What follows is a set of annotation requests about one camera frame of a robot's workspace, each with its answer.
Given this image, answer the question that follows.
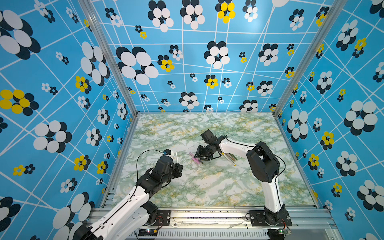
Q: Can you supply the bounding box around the pink pen cap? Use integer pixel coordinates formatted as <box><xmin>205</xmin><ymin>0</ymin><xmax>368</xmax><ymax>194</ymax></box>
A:
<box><xmin>193</xmin><ymin>159</ymin><xmax>203</xmax><ymax>164</ymax></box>

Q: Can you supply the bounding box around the white pen green tip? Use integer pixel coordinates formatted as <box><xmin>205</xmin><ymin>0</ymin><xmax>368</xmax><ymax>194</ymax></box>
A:
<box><xmin>222</xmin><ymin>153</ymin><xmax>237</xmax><ymax>166</ymax></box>

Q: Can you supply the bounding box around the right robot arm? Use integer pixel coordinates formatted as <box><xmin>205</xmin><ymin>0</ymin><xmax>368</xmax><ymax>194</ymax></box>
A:
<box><xmin>195</xmin><ymin>130</ymin><xmax>292</xmax><ymax>226</ymax></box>

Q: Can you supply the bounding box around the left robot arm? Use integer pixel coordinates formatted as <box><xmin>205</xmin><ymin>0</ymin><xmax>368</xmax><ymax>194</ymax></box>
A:
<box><xmin>69</xmin><ymin>155</ymin><xmax>183</xmax><ymax>240</ymax></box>

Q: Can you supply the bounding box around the left circuit board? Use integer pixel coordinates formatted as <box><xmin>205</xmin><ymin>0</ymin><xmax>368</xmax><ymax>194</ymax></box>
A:
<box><xmin>139</xmin><ymin>229</ymin><xmax>158</xmax><ymax>237</ymax></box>

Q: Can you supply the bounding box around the circuit board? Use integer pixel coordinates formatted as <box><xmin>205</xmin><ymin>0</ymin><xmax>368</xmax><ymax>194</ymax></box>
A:
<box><xmin>268</xmin><ymin>229</ymin><xmax>292</xmax><ymax>240</ymax></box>
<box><xmin>139</xmin><ymin>229</ymin><xmax>158</xmax><ymax>237</ymax></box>

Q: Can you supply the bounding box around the right circuit board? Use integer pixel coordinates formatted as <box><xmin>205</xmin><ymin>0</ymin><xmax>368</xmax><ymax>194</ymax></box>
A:
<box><xmin>268</xmin><ymin>229</ymin><xmax>292</xmax><ymax>240</ymax></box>

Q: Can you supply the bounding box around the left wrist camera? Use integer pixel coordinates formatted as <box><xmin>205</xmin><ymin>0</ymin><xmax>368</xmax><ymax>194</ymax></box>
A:
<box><xmin>163</xmin><ymin>149</ymin><xmax>175</xmax><ymax>159</ymax></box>

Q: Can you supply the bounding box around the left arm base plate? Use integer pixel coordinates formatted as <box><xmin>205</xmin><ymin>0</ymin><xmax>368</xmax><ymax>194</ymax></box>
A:
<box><xmin>145</xmin><ymin>210</ymin><xmax>171</xmax><ymax>227</ymax></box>

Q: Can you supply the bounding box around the aluminium front rail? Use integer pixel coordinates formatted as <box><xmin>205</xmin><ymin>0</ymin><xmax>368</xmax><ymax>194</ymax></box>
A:
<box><xmin>79</xmin><ymin>205</ymin><xmax>343</xmax><ymax>240</ymax></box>

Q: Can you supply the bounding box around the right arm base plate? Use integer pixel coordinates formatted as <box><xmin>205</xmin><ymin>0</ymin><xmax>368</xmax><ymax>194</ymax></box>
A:
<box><xmin>246</xmin><ymin>209</ymin><xmax>293</xmax><ymax>227</ymax></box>

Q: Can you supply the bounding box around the left corner aluminium post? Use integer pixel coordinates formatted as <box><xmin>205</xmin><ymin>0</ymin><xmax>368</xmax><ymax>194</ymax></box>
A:
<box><xmin>79</xmin><ymin>0</ymin><xmax>138</xmax><ymax>119</ymax></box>

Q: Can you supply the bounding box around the corner aluminium post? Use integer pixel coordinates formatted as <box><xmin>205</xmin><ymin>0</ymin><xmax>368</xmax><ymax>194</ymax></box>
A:
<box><xmin>273</xmin><ymin>0</ymin><xmax>348</xmax><ymax>120</ymax></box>
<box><xmin>79</xmin><ymin>0</ymin><xmax>138</xmax><ymax>119</ymax></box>

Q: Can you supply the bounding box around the right corner aluminium post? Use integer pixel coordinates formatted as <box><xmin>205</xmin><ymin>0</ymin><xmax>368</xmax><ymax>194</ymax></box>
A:
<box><xmin>273</xmin><ymin>0</ymin><xmax>348</xmax><ymax>120</ymax></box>

